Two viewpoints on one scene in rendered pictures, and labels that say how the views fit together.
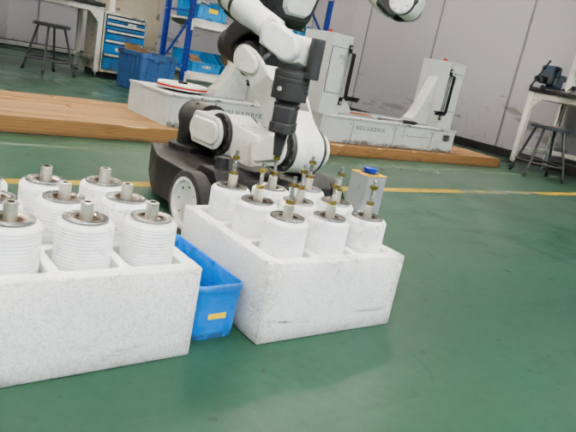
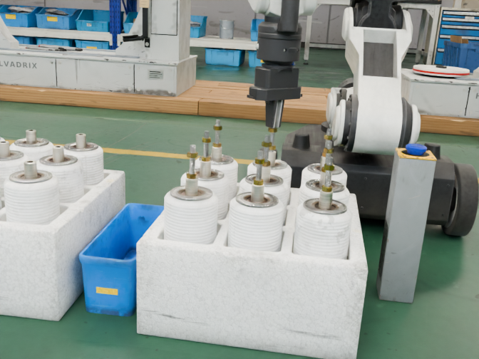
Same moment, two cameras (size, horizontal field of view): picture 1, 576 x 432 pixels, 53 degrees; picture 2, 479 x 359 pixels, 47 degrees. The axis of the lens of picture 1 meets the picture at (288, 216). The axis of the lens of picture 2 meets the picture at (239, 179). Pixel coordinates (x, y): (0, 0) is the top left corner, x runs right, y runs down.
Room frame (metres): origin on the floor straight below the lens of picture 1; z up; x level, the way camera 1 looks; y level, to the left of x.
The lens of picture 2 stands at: (0.62, -0.72, 0.57)
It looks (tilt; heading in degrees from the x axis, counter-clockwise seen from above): 17 degrees down; 46
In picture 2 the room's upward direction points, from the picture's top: 3 degrees clockwise
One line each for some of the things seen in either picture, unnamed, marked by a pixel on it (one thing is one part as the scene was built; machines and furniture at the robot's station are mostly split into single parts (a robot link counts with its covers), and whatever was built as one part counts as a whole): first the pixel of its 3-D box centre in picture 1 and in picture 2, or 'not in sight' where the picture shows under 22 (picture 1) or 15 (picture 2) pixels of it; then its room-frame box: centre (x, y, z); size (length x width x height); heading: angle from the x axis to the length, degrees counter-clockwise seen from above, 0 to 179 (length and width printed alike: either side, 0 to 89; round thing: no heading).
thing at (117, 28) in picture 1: (114, 45); (452, 40); (6.70, 2.28, 0.35); 0.59 x 0.47 x 0.69; 40
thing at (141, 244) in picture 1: (144, 264); (33, 222); (1.00, 0.24, 0.16); 0.10 x 0.10 x 0.18
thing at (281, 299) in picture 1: (285, 263); (259, 255); (1.36, -0.02, 0.09); 0.39 x 0.39 x 0.18; 39
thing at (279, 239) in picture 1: (279, 257); (189, 240); (1.19, 0.00, 0.16); 0.10 x 0.10 x 0.18
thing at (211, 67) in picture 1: (195, 61); not in sight; (6.55, 1.32, 0.36); 0.50 x 0.38 x 0.21; 42
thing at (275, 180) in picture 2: (298, 201); (264, 180); (1.36, -0.02, 0.25); 0.08 x 0.08 x 0.01
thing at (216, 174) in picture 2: (257, 201); (204, 174); (1.28, 0.07, 0.25); 0.08 x 0.08 x 0.01
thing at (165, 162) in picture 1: (227, 159); (356, 139); (2.05, 0.25, 0.19); 0.64 x 0.52 x 0.33; 40
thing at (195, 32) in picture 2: not in sight; (186, 25); (4.27, 4.01, 0.36); 0.50 x 0.38 x 0.21; 42
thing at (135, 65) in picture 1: (145, 71); (470, 63); (5.84, 1.65, 0.19); 0.50 x 0.41 x 0.37; 45
